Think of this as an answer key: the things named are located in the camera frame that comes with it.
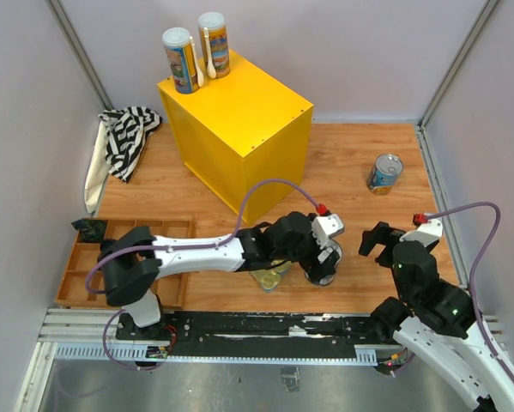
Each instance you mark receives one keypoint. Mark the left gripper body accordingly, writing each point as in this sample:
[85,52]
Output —
[309,251]

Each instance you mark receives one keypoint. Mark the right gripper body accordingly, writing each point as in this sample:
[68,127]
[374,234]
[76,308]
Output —
[404,291]

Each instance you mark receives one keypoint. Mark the blue short can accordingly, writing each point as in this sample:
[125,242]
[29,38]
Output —
[321,270]

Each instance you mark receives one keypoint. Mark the gold sardine tin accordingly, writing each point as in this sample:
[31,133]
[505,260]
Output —
[268,280]
[280,267]

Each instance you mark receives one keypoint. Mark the corn can with pull tab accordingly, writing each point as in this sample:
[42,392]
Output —
[385,172]

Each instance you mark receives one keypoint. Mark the tall can mixed beans label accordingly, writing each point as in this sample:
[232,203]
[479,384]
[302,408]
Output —
[213,36]

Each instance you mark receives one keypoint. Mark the tall can orange label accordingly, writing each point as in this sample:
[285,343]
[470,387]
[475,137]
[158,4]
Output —
[180,50]

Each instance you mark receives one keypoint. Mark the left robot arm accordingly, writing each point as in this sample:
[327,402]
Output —
[130,265]

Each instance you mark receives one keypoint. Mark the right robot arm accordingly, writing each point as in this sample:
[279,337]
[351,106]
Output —
[436,320]

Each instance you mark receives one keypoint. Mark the yellow cabinet box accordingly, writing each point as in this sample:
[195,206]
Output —
[240,135]

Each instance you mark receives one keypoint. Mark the striped black white cloth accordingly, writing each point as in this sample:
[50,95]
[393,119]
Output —
[127,131]

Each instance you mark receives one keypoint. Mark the dark patterned rolled cloth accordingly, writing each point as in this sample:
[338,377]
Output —
[90,230]

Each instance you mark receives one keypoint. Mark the cream canvas bag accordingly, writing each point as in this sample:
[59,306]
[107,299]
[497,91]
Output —
[97,171]

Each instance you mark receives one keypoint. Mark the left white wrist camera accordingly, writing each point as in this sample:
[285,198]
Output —
[326,225]

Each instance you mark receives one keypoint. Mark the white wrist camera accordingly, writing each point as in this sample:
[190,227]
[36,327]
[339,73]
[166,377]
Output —
[326,225]
[428,231]

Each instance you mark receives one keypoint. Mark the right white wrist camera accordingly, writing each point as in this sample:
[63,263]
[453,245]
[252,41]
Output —
[428,231]

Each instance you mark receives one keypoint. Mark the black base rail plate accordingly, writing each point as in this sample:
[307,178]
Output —
[259,335]

